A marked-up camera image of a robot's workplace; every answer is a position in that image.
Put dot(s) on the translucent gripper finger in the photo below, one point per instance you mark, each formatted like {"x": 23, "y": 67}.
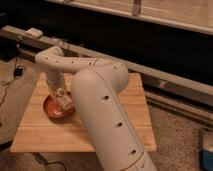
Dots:
{"x": 53, "y": 96}
{"x": 68, "y": 93}

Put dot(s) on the blue white container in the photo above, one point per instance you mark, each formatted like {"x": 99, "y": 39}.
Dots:
{"x": 206, "y": 152}

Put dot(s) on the black power adapter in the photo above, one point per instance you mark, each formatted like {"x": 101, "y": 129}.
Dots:
{"x": 18, "y": 72}

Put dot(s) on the white small box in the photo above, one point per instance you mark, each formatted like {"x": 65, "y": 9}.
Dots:
{"x": 33, "y": 32}

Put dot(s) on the white plastic bottle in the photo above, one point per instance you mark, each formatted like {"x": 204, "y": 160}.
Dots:
{"x": 63, "y": 99}

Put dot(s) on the orange ceramic bowl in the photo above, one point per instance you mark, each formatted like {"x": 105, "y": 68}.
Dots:
{"x": 53, "y": 110}

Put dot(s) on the long wooden beam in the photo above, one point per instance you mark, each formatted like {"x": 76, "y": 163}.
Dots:
{"x": 168, "y": 82}

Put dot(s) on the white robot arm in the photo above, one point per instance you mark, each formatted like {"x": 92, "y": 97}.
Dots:
{"x": 95, "y": 85}

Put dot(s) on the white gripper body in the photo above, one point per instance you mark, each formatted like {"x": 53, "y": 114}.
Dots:
{"x": 55, "y": 82}

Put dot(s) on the wooden table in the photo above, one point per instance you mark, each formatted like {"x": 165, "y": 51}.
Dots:
{"x": 37, "y": 133}

